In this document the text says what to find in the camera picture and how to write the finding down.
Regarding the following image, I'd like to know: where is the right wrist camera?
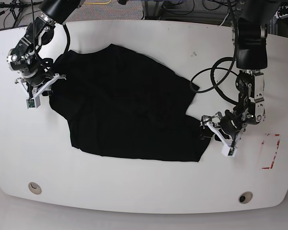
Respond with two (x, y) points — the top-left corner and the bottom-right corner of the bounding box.
(26, 96), (40, 109)

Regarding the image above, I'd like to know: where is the left table cable grommet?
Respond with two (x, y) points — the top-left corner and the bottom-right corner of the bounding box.
(28, 182), (42, 195)

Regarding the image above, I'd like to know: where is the black tripod stand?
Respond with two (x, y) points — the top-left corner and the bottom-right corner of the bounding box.
(0, 0), (42, 28)

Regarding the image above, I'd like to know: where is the right table cable grommet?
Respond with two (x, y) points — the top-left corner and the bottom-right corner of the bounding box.
(238, 191), (253, 204)

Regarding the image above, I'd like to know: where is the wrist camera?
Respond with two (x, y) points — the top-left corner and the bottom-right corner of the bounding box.
(221, 144), (237, 157)
(26, 96), (40, 109)

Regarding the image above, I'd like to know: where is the yellow cable on floor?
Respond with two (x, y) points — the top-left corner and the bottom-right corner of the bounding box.
(83, 0), (112, 5)

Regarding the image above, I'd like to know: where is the table cable grommet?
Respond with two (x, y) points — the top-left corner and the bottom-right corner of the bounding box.
(238, 191), (253, 204)
(28, 182), (42, 195)

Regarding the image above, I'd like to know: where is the white power strip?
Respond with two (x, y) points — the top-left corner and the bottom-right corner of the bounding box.
(275, 7), (288, 19)

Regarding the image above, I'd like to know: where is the aluminium frame post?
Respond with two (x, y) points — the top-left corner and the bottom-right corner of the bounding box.
(141, 0), (164, 20)

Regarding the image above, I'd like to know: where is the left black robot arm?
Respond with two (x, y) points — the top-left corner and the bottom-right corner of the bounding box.
(200, 0), (282, 148)

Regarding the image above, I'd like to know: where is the black T-shirt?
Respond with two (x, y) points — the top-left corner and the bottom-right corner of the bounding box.
(49, 44), (210, 162)

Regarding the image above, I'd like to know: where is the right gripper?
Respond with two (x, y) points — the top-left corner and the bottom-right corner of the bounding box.
(15, 70), (66, 98)

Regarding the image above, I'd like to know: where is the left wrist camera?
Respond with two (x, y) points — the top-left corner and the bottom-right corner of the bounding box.
(221, 144), (237, 157)

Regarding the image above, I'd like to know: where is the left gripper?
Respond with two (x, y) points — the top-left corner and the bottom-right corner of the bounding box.
(199, 110), (245, 146)

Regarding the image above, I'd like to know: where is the red tape rectangle marking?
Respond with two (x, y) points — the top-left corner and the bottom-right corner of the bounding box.
(259, 133), (281, 170)

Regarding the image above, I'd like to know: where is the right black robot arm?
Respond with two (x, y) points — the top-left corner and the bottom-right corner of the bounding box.
(7, 0), (84, 99)

